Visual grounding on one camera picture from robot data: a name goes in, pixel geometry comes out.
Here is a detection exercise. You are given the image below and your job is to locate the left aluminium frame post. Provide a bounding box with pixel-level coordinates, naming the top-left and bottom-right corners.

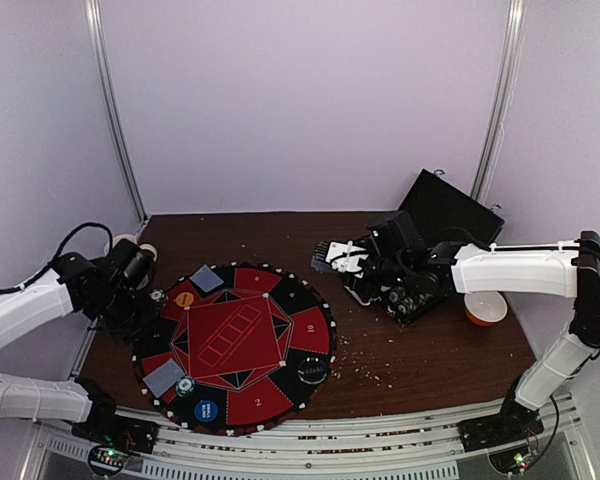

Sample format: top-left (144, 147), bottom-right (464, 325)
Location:
top-left (84, 0), bottom-right (149, 225)

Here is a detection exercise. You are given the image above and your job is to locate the right aluminium frame post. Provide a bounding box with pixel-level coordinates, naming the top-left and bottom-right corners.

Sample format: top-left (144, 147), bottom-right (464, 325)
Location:
top-left (470, 0), bottom-right (527, 204)

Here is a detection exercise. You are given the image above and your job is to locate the aluminium frame post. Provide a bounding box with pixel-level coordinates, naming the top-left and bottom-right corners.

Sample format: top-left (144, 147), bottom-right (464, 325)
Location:
top-left (84, 0), bottom-right (149, 225)
top-left (470, 0), bottom-right (527, 204)

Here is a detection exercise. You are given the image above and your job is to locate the poker chip stack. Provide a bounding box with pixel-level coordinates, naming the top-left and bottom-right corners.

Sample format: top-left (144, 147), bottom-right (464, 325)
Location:
top-left (176, 376), bottom-right (196, 397)
top-left (149, 289), bottom-right (168, 308)

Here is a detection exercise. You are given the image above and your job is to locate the back right chip row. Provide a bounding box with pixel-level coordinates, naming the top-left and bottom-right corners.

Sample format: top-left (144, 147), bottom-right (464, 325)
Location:
top-left (387, 289), bottom-right (428, 315)

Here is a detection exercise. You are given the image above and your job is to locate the orange big blind button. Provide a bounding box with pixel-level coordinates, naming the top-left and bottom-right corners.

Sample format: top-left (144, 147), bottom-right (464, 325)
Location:
top-left (175, 292), bottom-right (195, 308)

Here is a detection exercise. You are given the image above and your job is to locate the blue small blind button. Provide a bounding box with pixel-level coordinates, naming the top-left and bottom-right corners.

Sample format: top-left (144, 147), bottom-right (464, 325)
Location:
top-left (194, 400), bottom-right (219, 423)

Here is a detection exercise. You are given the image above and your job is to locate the white floral mug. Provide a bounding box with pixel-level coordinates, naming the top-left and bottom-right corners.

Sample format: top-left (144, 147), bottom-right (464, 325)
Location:
top-left (112, 233), bottom-right (158, 261)

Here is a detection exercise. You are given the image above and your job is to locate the front right chip row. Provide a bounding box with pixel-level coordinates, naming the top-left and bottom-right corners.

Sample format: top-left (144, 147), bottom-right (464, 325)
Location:
top-left (396, 294), bottom-right (437, 325)

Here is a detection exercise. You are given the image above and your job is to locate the front aluminium rail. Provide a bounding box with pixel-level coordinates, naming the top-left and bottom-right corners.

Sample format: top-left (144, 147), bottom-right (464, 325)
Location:
top-left (16, 394), bottom-right (600, 479)

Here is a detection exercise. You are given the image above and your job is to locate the chip row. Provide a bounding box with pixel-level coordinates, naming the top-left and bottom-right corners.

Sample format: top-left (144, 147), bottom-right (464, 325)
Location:
top-left (396, 294), bottom-right (437, 325)
top-left (387, 289), bottom-right (428, 315)

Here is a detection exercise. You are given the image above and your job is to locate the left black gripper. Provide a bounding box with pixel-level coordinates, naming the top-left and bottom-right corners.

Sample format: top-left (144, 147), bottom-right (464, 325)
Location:
top-left (89, 287), bottom-right (160, 344)

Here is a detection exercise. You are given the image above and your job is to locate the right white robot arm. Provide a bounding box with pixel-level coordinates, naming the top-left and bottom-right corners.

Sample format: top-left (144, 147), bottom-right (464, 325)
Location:
top-left (345, 211), bottom-right (600, 442)

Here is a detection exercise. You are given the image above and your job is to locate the orange white bowl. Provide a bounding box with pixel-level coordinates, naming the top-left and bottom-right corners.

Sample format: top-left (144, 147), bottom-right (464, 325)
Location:
top-left (464, 292), bottom-right (508, 327)

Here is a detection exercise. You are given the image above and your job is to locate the clear dealer button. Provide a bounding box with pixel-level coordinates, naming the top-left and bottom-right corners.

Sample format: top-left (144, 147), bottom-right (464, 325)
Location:
top-left (297, 357), bottom-right (329, 385)

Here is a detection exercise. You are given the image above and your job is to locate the black poker chip case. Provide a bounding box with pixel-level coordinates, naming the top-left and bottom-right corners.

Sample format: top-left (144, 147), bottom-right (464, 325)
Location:
top-left (342, 168), bottom-right (506, 329)

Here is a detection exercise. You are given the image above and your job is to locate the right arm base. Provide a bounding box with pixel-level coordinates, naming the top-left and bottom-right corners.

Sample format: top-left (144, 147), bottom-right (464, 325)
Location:
top-left (457, 412), bottom-right (544, 452)

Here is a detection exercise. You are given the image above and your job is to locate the dealt playing card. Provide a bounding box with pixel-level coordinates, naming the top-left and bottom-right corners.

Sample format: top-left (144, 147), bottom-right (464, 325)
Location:
top-left (142, 359), bottom-right (185, 397)
top-left (188, 265), bottom-right (224, 293)

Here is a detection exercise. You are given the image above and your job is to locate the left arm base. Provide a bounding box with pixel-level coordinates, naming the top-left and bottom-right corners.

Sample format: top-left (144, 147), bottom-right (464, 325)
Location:
top-left (68, 414), bottom-right (159, 454)

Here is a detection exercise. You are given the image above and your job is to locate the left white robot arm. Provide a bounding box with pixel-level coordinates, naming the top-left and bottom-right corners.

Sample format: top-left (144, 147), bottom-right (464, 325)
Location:
top-left (0, 235), bottom-right (162, 444)

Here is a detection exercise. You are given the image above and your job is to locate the round red black poker mat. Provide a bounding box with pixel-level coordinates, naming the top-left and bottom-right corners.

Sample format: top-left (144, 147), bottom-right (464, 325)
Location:
top-left (131, 262), bottom-right (337, 436)

